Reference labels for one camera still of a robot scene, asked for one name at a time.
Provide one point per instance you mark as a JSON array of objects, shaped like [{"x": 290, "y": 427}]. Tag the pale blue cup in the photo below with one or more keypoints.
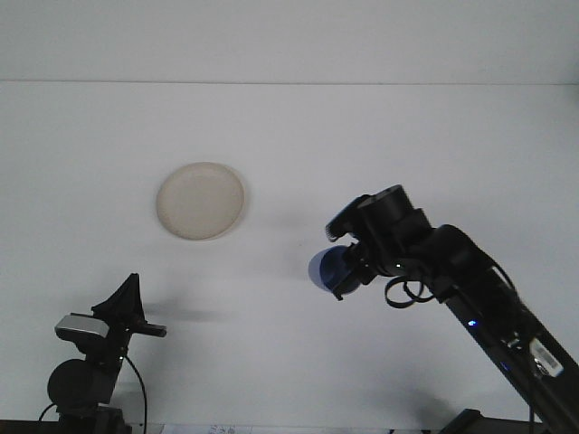
[{"x": 323, "y": 269}]

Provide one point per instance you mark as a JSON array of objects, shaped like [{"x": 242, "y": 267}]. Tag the pale round plate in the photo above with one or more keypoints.
[{"x": 199, "y": 201}]

